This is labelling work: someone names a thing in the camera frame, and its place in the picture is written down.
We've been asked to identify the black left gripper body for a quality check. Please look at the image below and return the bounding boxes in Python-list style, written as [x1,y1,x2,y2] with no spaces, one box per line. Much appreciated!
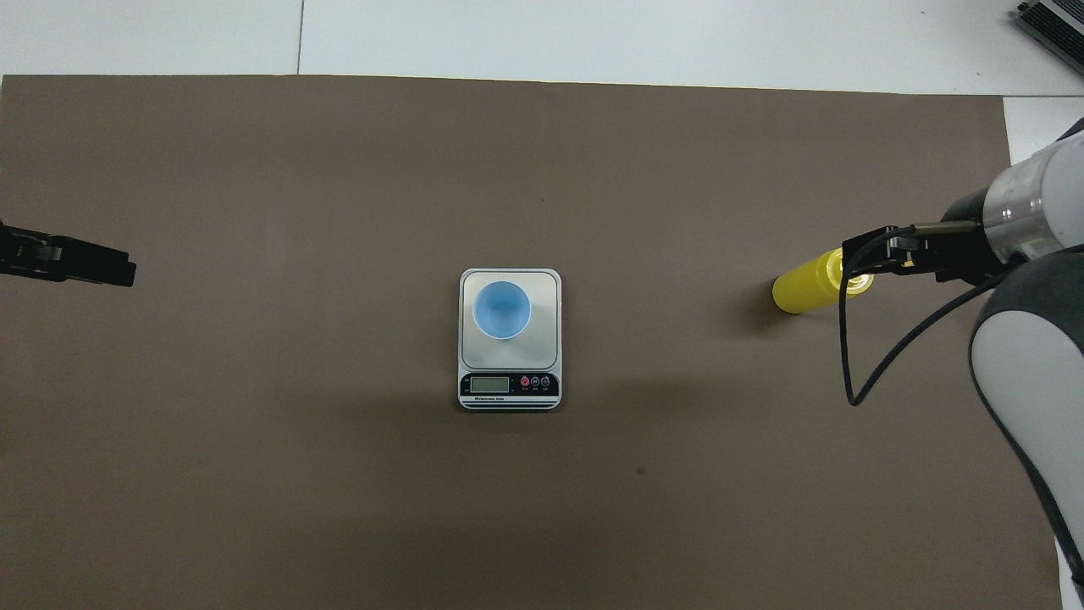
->
[0,222,45,278]

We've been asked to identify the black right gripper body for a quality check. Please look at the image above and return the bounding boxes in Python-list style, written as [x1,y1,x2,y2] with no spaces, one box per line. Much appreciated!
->
[931,187,1018,286]

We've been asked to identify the yellow squeeze bottle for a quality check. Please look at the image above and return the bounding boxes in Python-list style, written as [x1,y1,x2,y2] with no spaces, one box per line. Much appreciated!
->
[772,248,875,315]

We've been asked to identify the light blue plastic cup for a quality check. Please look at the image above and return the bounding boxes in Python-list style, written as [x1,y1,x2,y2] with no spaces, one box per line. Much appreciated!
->
[472,280,533,341]

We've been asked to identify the silver digital kitchen scale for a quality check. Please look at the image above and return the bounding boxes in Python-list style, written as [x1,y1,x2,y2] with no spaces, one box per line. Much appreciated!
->
[458,268,563,413]

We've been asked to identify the grey ribbed metal device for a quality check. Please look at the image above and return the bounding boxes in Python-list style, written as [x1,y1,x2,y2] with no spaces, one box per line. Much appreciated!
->
[1016,0,1084,79]

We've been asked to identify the brown table mat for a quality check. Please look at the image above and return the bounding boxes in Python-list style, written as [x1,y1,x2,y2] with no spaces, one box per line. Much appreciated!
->
[0,75,1064,610]

